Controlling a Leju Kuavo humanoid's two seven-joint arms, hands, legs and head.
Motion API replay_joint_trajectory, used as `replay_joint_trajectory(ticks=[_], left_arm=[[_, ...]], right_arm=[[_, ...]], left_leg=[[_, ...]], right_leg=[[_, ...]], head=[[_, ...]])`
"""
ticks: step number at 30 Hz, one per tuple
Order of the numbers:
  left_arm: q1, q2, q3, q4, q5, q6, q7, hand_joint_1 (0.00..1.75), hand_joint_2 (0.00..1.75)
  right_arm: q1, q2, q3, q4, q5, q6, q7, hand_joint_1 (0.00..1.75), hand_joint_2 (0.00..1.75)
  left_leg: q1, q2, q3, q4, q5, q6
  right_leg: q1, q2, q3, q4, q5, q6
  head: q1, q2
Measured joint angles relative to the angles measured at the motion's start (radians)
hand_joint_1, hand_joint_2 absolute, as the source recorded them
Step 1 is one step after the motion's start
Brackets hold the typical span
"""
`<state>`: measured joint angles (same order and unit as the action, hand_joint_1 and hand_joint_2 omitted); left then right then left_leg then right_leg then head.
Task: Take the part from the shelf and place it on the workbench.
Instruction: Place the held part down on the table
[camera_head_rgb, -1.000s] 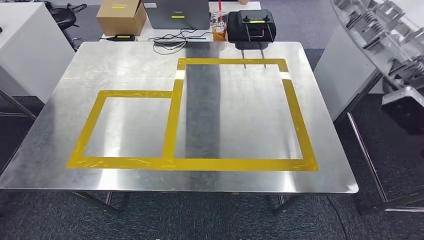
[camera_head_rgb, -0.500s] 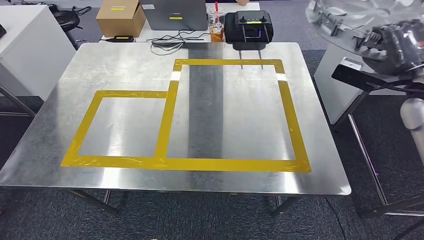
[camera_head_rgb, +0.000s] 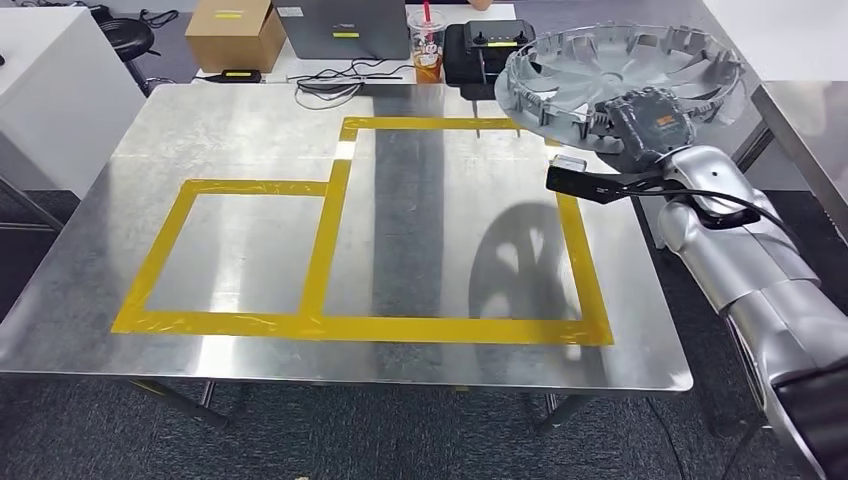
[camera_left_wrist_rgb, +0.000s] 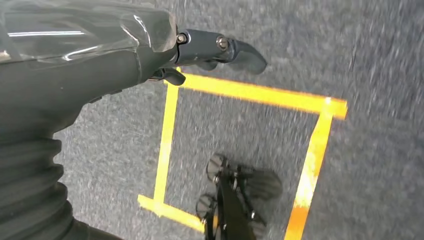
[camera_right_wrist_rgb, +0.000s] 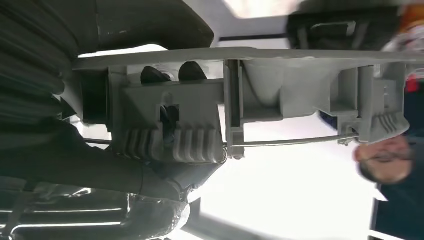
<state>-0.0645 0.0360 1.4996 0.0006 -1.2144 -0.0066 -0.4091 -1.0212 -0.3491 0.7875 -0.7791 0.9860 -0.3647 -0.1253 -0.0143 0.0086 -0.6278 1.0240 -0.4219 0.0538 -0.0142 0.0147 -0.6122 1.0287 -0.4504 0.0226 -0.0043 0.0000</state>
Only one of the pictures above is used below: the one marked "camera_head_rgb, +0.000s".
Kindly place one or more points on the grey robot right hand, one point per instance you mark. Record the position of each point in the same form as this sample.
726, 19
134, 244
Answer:
652, 129

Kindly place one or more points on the silver plastic wheel hubcap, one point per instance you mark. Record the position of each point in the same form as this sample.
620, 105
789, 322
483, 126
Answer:
596, 66

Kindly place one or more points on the stainless steel workbench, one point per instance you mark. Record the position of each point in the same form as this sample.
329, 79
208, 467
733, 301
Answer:
808, 132
232, 252

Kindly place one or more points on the black remote controller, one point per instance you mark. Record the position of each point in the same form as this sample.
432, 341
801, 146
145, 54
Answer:
464, 60

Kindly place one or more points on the person's hand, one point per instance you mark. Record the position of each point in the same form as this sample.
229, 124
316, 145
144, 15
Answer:
480, 4

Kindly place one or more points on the clear drink cup red straw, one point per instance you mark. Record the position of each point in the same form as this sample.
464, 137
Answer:
427, 53

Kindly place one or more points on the grey laptop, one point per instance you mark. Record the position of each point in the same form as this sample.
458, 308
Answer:
344, 30

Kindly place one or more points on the small black device yellow label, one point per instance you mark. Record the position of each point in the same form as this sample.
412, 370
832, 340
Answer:
238, 75

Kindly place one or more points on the brown cardboard box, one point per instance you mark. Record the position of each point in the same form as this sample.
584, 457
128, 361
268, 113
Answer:
232, 40

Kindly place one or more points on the black round stool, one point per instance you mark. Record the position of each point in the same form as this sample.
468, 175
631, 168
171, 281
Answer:
126, 33

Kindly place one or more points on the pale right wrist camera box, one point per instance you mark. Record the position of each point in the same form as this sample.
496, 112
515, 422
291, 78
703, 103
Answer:
570, 163

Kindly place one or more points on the yellow tape outline double frame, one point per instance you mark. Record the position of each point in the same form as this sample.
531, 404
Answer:
331, 328

